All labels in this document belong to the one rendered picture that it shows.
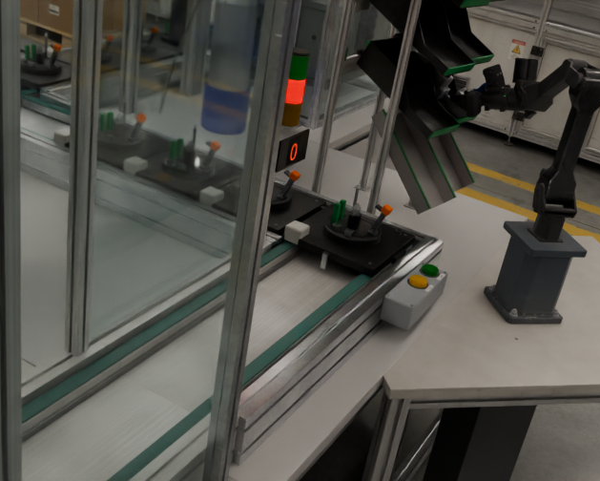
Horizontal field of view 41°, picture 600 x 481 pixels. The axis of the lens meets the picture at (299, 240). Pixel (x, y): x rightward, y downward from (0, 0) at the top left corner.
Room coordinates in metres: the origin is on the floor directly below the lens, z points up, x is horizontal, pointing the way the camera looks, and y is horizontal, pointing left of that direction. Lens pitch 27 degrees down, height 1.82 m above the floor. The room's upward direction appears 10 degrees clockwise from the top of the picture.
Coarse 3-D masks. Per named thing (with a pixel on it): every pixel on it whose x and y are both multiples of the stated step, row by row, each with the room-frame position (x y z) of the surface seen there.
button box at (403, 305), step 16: (416, 272) 1.64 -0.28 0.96; (400, 288) 1.55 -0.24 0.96; (416, 288) 1.56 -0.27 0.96; (432, 288) 1.58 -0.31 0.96; (384, 304) 1.50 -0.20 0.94; (400, 304) 1.49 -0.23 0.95; (416, 304) 1.49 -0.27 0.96; (384, 320) 1.50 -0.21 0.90; (400, 320) 1.49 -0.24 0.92; (416, 320) 1.52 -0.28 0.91
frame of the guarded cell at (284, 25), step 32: (288, 0) 0.91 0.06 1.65; (288, 32) 0.92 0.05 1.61; (288, 64) 0.93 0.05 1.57; (256, 160) 0.91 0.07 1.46; (256, 192) 0.91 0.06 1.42; (256, 224) 0.91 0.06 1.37; (256, 256) 0.92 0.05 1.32; (256, 288) 0.93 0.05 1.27; (224, 384) 0.91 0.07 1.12; (224, 416) 0.91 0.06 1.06; (224, 448) 0.91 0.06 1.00; (224, 480) 0.92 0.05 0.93
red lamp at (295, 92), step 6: (288, 84) 1.62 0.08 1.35; (294, 84) 1.61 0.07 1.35; (300, 84) 1.62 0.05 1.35; (288, 90) 1.62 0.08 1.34; (294, 90) 1.62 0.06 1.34; (300, 90) 1.62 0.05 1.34; (288, 96) 1.61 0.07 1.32; (294, 96) 1.62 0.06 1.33; (300, 96) 1.63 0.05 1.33; (288, 102) 1.61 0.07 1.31; (294, 102) 1.62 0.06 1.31; (300, 102) 1.63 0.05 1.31
